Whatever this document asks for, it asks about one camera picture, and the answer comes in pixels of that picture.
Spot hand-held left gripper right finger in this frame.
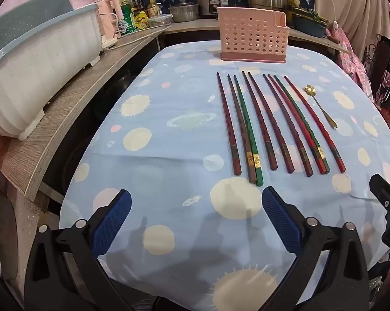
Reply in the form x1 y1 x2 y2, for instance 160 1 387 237
261 186 371 311

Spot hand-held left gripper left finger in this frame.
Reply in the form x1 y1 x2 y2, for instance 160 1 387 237
24 188 133 311

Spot green chopstick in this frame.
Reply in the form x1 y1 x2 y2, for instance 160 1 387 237
273 75 330 174
234 75 264 187

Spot brown chopstick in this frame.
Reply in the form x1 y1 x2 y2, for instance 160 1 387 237
227 74 258 183

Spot pink perforated utensil basket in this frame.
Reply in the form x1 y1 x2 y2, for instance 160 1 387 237
217 7 287 63

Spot blue planet print tablecloth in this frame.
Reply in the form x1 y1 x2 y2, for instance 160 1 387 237
59 44 390 311

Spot dark red chopstick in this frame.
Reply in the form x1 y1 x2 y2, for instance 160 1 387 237
216 72 241 176
263 74 314 178
248 72 295 174
242 70 278 171

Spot grey wooden counter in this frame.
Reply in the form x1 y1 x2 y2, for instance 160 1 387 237
0 25 165 202

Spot golden flower spoon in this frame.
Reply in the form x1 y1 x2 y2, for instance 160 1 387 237
303 83 339 129

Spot pink floral cloth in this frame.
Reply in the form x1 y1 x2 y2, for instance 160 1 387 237
325 21 374 102

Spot white dish box blue lid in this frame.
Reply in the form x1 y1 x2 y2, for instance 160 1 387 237
0 0 102 142

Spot white blender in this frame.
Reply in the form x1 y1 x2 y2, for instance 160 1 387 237
99 36 118 50

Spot blue basin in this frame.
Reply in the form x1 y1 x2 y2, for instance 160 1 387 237
292 6 329 38

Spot beige curtain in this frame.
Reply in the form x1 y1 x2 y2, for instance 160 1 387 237
312 0 390 51

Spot green can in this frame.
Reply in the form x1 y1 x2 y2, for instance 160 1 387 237
119 5 137 36

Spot yellow packet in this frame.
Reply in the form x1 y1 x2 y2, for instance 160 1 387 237
133 9 150 28

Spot clear food container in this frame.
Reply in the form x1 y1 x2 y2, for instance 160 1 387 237
147 13 174 28

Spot pink electric kettle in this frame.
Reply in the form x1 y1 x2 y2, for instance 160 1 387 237
96 0 122 39

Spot light stone counter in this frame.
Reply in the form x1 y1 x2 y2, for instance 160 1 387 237
162 16 353 55

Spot yellow pump soap bottle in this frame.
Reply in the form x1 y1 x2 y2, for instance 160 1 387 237
147 0 162 17

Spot steel pot with lid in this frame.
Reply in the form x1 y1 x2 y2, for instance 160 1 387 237
168 0 200 23

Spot steel rice cooker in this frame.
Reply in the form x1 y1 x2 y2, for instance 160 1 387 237
195 0 233 19

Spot white power cable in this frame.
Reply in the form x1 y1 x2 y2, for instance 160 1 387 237
102 26 169 52

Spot white hanging cord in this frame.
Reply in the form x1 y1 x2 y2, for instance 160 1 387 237
325 0 341 31

